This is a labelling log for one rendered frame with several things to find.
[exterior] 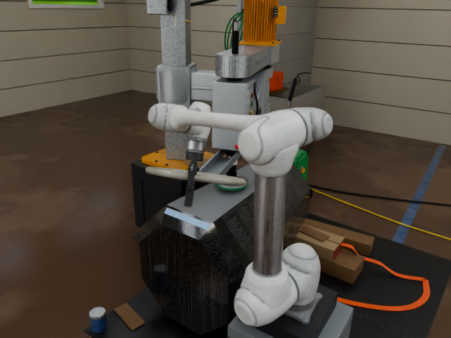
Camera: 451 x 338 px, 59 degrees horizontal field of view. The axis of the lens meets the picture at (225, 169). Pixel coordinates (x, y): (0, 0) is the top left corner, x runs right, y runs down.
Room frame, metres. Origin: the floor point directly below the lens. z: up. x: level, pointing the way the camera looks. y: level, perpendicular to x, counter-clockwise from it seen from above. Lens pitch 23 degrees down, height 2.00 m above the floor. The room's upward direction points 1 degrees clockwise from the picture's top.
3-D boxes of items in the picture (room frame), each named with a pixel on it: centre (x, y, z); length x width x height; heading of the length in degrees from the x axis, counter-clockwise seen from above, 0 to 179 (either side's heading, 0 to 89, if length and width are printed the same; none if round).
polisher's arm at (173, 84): (3.15, 0.21, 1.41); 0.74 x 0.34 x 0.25; 75
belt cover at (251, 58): (2.74, -0.14, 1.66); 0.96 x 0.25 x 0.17; 164
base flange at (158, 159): (3.20, 0.40, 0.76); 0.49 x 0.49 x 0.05; 53
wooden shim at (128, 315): (2.10, 0.64, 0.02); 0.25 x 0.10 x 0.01; 43
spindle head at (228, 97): (2.48, -0.06, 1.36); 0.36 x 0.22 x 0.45; 164
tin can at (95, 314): (2.00, 0.81, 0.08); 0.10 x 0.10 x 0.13
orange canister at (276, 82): (5.85, -0.71, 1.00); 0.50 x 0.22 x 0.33; 147
